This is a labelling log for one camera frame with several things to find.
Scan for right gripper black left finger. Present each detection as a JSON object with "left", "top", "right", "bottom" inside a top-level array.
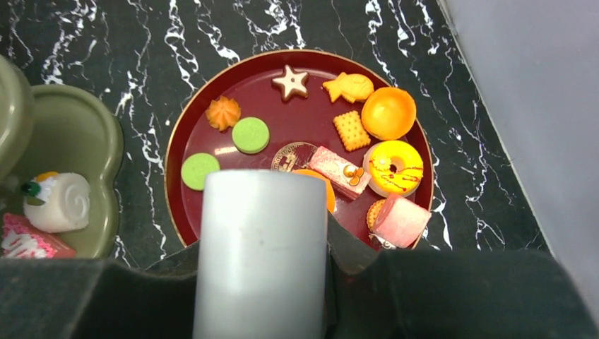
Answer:
[{"left": 1, "top": 244, "right": 199, "bottom": 338}]

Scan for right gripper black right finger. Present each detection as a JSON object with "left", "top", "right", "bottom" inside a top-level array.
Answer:
[{"left": 328, "top": 218, "right": 598, "bottom": 338}]

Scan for pink swirl roll cake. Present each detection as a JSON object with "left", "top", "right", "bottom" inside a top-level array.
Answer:
[{"left": 372, "top": 194, "right": 431, "bottom": 248}]

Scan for white sugared cake piece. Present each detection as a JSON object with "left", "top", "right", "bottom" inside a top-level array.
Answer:
[{"left": 20, "top": 172, "right": 90, "bottom": 233}]

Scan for orange glazed donut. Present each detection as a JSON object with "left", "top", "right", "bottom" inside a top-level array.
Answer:
[{"left": 292, "top": 169, "right": 337, "bottom": 214}]

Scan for white plastic tongs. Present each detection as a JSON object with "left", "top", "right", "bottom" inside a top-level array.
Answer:
[{"left": 193, "top": 169, "right": 328, "bottom": 338}]

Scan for green three-tier serving stand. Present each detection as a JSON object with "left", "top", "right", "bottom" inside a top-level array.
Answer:
[{"left": 1, "top": 58, "right": 123, "bottom": 258}]

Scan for red round lacquer tray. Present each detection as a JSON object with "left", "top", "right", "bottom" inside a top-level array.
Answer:
[{"left": 165, "top": 49, "right": 434, "bottom": 249}]

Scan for pink sprinkled cake slice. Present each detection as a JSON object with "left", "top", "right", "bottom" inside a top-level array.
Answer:
[{"left": 1, "top": 213, "right": 76, "bottom": 258}]

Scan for round yellow biscuit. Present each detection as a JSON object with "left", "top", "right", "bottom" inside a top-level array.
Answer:
[{"left": 366, "top": 199, "right": 386, "bottom": 231}]

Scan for yellow glazed donut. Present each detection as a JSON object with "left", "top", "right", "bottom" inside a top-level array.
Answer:
[{"left": 362, "top": 140, "right": 424, "bottom": 198}]

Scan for pink rectangular cake bar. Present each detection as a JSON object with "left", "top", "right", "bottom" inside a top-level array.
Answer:
[{"left": 308, "top": 146, "right": 371, "bottom": 201}]

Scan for square yellow cracker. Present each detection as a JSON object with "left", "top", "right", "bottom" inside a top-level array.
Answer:
[{"left": 333, "top": 110, "right": 371, "bottom": 152}]

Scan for green macaron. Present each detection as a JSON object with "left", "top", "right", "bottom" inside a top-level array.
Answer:
[
  {"left": 232, "top": 117, "right": 270, "bottom": 154},
  {"left": 181, "top": 153, "right": 220, "bottom": 191}
]

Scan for fish shaped yellow cookie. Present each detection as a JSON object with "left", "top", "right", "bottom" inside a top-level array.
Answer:
[{"left": 323, "top": 72, "right": 374, "bottom": 103}]

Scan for star shaped cookie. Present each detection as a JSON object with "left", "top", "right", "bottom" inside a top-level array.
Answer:
[{"left": 271, "top": 65, "right": 309, "bottom": 102}]

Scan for orange flower cookie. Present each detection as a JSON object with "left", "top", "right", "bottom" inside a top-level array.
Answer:
[{"left": 206, "top": 96, "right": 242, "bottom": 131}]

